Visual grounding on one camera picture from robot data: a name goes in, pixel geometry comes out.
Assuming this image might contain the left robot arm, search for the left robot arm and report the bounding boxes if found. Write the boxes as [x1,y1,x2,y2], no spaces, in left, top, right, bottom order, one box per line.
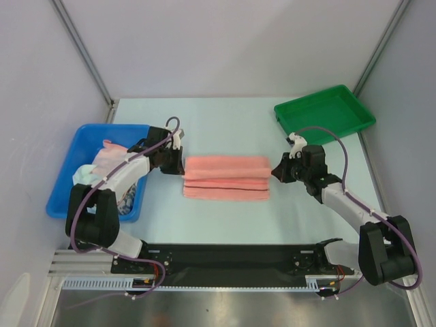
[65,125,185,273]

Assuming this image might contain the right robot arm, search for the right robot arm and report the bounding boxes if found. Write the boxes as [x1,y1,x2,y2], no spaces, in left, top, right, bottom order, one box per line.
[271,145,422,290]

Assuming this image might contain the pale pink towel in bin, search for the pale pink towel in bin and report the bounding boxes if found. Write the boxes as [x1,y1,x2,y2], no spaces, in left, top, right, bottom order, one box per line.
[91,140,127,177]

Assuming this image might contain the patterned blue white towel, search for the patterned blue white towel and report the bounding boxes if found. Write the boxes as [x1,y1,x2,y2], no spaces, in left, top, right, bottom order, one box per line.
[117,183,138,215]

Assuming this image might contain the green plastic tray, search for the green plastic tray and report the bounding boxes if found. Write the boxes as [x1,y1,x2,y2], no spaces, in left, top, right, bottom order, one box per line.
[274,84,376,145]

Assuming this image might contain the blue plastic bin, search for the blue plastic bin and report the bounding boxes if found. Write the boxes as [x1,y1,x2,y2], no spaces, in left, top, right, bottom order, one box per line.
[46,124,149,219]

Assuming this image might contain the light blue towel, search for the light blue towel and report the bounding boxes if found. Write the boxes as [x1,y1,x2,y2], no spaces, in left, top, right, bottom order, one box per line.
[72,164,101,185]

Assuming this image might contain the white slotted cable duct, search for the white slotted cable duct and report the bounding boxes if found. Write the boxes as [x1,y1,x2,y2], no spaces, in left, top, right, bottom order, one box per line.
[63,276,339,293]

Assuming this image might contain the aluminium frame rail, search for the aluminium frame rail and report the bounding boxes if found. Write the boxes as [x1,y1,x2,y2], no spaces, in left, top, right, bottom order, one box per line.
[48,249,112,277]

